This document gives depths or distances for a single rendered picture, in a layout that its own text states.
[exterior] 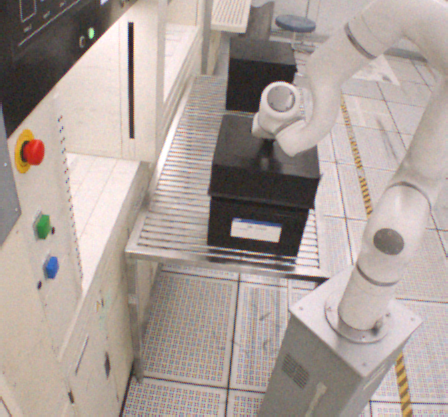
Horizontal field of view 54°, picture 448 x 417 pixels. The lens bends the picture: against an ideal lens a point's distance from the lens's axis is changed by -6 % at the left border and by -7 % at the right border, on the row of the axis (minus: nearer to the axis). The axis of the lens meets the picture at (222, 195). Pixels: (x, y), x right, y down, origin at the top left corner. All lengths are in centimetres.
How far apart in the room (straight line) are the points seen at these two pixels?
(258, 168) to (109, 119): 52
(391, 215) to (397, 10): 40
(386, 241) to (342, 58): 37
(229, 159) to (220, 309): 111
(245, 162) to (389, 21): 56
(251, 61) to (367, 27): 115
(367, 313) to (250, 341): 99
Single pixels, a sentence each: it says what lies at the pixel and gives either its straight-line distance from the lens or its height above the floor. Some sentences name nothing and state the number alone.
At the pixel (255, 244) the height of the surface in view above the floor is 79.
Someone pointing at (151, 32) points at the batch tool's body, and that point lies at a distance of 135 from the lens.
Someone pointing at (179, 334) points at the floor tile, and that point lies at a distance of 213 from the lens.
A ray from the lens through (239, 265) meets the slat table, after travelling 136.
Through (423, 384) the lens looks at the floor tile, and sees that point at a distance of 225.
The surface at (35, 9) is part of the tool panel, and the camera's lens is 72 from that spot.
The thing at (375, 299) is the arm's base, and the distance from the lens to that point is 119.
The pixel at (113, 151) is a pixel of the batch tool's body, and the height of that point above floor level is 90.
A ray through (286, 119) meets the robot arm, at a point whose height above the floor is 127.
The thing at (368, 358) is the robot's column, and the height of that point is 76.
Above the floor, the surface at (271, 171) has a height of 106.
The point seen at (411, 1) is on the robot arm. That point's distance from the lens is 89.
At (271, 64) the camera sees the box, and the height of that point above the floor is 100.
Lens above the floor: 174
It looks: 38 degrees down
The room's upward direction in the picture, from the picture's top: 6 degrees clockwise
